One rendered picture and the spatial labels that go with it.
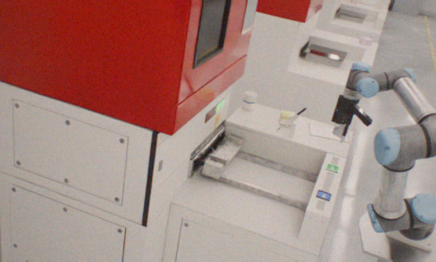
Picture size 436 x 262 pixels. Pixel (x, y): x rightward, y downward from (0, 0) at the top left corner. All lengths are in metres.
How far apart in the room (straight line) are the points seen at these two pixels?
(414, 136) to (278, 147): 0.93
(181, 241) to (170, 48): 0.90
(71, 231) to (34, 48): 0.76
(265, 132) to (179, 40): 1.02
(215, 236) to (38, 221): 0.75
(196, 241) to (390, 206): 0.78
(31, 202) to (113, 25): 0.88
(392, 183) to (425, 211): 0.25
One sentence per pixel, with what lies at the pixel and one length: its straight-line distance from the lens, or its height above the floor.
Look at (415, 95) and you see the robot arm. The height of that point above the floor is 1.45.
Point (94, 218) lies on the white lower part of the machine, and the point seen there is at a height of 0.77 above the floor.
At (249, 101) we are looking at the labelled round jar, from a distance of 2.56.
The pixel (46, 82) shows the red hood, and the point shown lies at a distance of 1.82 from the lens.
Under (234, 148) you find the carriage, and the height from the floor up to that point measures 0.88.
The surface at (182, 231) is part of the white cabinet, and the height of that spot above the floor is 0.70.
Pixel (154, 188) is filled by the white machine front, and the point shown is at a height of 0.99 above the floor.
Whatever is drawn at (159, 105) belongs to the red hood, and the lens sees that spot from 1.58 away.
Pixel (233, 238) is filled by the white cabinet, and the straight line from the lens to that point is 1.96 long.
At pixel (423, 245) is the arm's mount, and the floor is 0.84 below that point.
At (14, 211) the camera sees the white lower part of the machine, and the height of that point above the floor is 0.64.
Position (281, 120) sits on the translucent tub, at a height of 1.00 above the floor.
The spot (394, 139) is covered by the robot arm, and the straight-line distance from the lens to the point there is 1.60.
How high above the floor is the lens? 1.95
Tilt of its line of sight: 26 degrees down
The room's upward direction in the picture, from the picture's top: 10 degrees clockwise
